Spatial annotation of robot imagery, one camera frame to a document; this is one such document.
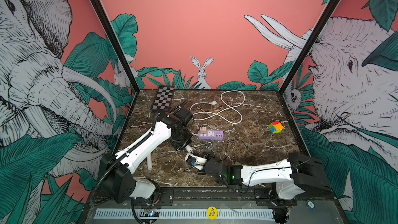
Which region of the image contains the yellow round sticker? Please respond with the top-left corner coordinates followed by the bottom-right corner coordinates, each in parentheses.
top-left (207, 206), bottom-right (218, 220)

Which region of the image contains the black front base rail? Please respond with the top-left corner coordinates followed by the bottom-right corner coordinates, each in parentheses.
top-left (90, 186), bottom-right (293, 207)

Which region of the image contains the white power strip cord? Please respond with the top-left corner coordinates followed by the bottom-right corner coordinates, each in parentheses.
top-left (188, 90), bottom-right (246, 136)

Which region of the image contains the black right frame post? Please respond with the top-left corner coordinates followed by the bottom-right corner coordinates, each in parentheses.
top-left (278, 0), bottom-right (341, 94)

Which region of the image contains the black left frame post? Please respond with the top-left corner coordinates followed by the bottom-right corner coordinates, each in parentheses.
top-left (90, 0), bottom-right (140, 93)

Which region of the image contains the colourful puzzle cube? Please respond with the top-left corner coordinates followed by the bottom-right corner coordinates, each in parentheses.
top-left (268, 121), bottom-right (284, 134)

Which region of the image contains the pale pink electric toothbrush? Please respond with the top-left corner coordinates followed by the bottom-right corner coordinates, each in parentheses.
top-left (146, 154), bottom-right (152, 171)

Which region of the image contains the black white chessboard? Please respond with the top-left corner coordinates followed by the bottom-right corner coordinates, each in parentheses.
top-left (151, 86), bottom-right (175, 114)

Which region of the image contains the purple power strip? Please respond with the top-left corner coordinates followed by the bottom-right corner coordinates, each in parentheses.
top-left (198, 130), bottom-right (224, 141)

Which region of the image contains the white ribbed cable duct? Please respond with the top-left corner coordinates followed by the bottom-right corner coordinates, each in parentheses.
top-left (94, 208), bottom-right (274, 220)

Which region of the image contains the black frame post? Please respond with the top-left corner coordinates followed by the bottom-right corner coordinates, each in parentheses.
top-left (90, 0), bottom-right (140, 93)
top-left (278, 0), bottom-right (341, 94)

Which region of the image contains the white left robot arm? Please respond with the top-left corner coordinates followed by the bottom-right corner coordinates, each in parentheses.
top-left (90, 107), bottom-right (193, 205)

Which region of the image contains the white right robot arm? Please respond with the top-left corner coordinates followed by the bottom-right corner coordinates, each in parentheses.
top-left (185, 152), bottom-right (333, 200)

